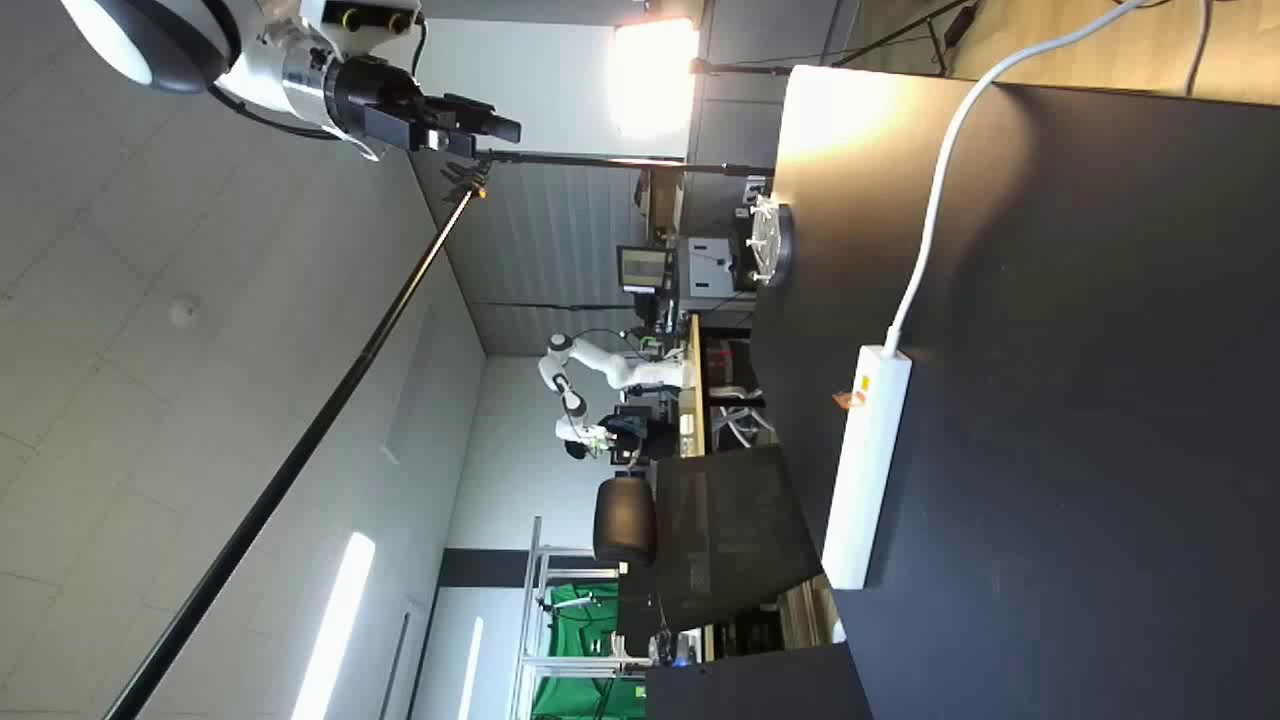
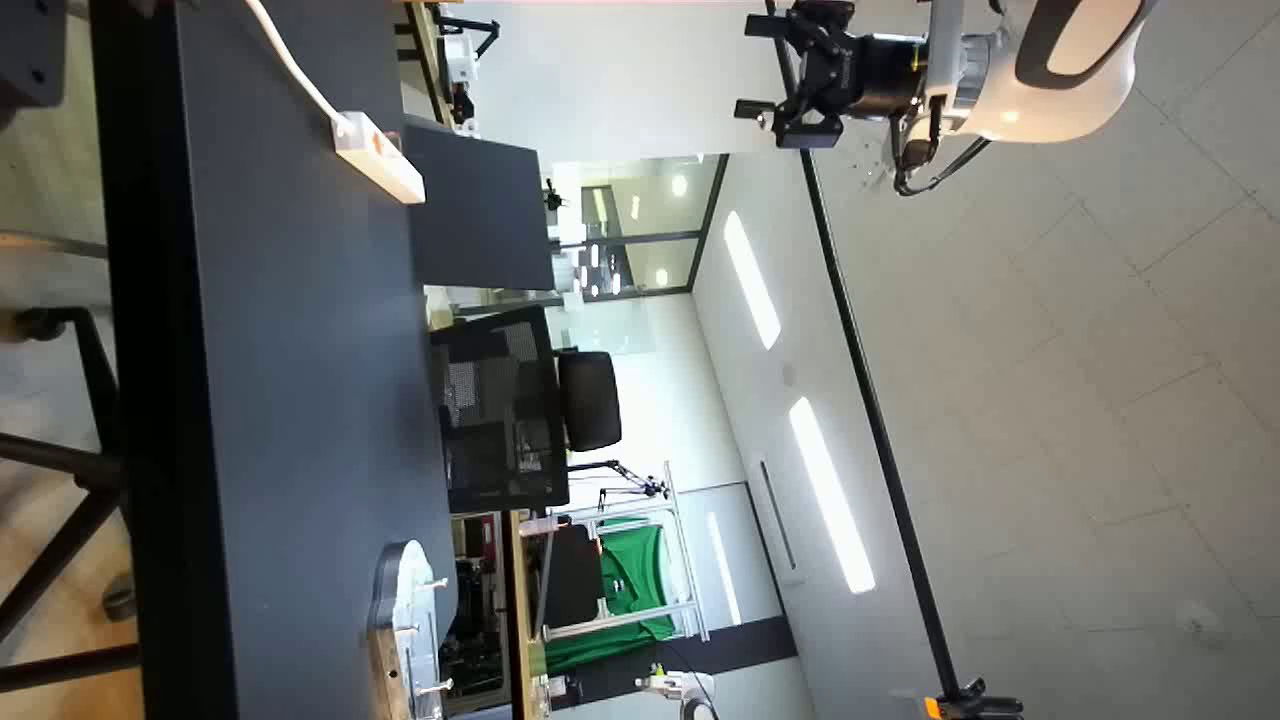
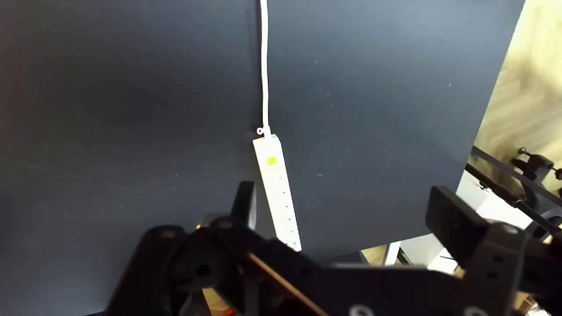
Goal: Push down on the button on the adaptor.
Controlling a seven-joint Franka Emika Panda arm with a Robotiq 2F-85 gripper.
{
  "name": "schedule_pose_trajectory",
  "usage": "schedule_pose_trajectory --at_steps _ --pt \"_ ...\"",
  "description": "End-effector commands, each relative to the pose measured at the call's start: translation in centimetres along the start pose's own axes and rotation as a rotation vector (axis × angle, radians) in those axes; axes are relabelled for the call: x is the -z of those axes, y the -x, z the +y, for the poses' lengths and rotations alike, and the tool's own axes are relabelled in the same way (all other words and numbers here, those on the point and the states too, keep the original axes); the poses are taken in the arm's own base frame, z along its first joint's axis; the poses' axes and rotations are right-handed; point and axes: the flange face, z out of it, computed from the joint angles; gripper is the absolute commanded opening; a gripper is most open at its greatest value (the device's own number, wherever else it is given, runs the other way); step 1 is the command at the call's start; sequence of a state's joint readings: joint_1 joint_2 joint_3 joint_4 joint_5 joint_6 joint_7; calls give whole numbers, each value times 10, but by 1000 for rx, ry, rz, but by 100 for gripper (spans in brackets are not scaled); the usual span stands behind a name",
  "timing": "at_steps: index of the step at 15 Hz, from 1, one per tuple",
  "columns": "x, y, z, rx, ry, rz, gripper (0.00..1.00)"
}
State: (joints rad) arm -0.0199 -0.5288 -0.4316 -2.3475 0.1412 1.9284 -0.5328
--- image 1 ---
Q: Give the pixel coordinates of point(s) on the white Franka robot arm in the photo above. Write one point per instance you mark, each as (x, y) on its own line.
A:
(285, 64)

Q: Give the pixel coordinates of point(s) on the green cloth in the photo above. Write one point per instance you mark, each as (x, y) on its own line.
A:
(585, 615)

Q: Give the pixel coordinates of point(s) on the long black pole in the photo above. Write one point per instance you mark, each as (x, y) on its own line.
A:
(306, 446)

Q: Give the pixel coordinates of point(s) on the plain black divider panel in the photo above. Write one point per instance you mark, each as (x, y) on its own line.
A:
(763, 683)

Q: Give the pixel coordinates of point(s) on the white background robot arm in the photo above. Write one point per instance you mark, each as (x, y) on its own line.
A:
(593, 364)

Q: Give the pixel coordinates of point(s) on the white metal frame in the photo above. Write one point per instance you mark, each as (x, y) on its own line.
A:
(535, 600)

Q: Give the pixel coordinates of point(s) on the wooden background table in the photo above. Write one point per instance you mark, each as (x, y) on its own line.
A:
(694, 386)

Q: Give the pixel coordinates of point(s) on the grey equipment box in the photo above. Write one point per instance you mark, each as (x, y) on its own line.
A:
(704, 265)

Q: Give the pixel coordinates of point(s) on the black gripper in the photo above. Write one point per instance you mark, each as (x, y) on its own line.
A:
(381, 105)

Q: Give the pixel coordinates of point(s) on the thin black horizontal rod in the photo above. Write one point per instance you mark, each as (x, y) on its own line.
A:
(627, 162)

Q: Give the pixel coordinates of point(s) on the black computer monitor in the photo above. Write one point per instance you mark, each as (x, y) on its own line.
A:
(725, 534)

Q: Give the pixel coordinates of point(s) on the white power strip adaptor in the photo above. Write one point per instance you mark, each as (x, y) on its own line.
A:
(865, 466)

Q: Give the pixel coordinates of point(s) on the long ceiling light strip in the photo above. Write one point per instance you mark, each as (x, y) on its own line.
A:
(333, 625)
(470, 664)

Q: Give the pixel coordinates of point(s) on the black office chair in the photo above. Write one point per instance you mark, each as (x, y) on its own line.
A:
(627, 519)

